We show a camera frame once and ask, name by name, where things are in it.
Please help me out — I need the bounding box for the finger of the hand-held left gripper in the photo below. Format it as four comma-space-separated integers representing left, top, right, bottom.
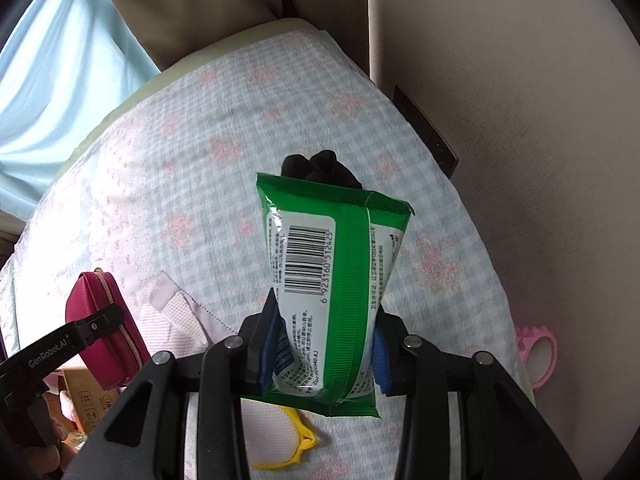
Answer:
64, 303, 126, 352

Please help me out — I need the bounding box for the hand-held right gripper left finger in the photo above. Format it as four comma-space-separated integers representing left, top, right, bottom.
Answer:
75, 287, 286, 480

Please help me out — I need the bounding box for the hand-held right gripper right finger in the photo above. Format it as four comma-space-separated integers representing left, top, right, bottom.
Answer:
371, 306, 581, 480

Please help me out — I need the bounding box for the green wet wipes pack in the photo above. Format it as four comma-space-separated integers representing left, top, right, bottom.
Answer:
240, 172, 417, 419

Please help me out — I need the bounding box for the magenta zip pouch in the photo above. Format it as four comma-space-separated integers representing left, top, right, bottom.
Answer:
65, 269, 151, 390

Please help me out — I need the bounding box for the small cardboard box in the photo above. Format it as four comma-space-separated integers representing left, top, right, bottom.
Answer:
55, 366, 121, 436

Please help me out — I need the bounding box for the pale pink folded cloth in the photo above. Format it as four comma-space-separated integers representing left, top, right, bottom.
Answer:
120, 270, 238, 376

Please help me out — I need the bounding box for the yellow rimmed round pad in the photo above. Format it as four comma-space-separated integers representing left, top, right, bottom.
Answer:
240, 399, 317, 470

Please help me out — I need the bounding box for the pink hand mirror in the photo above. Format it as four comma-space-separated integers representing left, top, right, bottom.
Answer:
515, 326, 557, 390

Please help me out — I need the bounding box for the checked floral blanket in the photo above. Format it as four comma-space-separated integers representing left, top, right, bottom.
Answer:
0, 30, 519, 480

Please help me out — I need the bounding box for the black cloth bundle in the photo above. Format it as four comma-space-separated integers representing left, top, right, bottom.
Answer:
281, 150, 363, 192

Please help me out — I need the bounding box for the light blue curtain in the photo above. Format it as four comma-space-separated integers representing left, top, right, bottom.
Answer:
0, 0, 162, 221

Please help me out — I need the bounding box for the pale green bed sheet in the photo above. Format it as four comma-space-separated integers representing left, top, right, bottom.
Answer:
50, 17, 321, 183

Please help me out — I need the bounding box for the beige cushion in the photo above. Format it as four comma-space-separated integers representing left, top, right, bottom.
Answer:
89, 0, 288, 73

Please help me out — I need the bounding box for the beige upholstered headboard panel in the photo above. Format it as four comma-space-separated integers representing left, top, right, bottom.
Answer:
287, 0, 387, 88

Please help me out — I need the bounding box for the dark brown wall socket panel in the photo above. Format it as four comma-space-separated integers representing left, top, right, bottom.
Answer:
393, 85, 459, 179

